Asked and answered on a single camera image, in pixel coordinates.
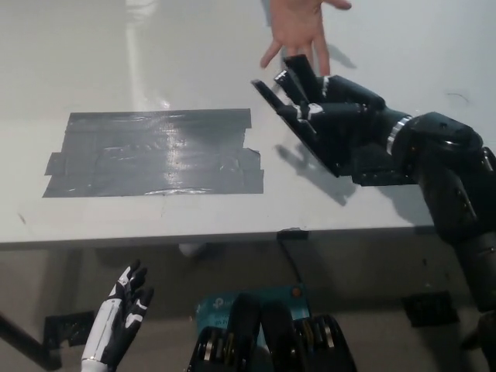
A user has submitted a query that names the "bare person hand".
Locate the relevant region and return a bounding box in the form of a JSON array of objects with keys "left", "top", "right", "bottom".
[{"left": 259, "top": 0, "right": 353, "bottom": 78}]

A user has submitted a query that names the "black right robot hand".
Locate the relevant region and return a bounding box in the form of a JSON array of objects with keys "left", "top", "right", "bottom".
[{"left": 279, "top": 74, "right": 413, "bottom": 157}]

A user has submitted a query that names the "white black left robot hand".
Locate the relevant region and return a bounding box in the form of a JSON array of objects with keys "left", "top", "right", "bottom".
[{"left": 80, "top": 260, "right": 155, "bottom": 368}]

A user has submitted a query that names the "black ribbed robot torso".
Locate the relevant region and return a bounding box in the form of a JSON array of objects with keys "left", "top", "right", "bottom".
[{"left": 187, "top": 292, "right": 357, "bottom": 372}]

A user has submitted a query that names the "black floor tape mark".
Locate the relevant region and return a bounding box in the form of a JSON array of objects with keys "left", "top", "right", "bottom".
[
  {"left": 401, "top": 290, "right": 460, "bottom": 329},
  {"left": 43, "top": 310, "right": 96, "bottom": 349}
]

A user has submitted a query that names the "black slanted metal bar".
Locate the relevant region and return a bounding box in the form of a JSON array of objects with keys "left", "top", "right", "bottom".
[{"left": 0, "top": 311, "right": 64, "bottom": 372}]

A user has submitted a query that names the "teal router box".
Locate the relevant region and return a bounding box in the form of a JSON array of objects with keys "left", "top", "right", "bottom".
[{"left": 194, "top": 284, "right": 312, "bottom": 344}]

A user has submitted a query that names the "black table edge clip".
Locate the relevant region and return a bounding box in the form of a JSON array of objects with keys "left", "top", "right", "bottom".
[{"left": 276, "top": 229, "right": 310, "bottom": 240}]

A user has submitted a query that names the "thin black cable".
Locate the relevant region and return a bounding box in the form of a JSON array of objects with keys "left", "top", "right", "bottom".
[{"left": 277, "top": 236, "right": 305, "bottom": 288}]

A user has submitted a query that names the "grey duct tape patch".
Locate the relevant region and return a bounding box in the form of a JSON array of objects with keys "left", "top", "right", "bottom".
[{"left": 43, "top": 108, "right": 265, "bottom": 200}]

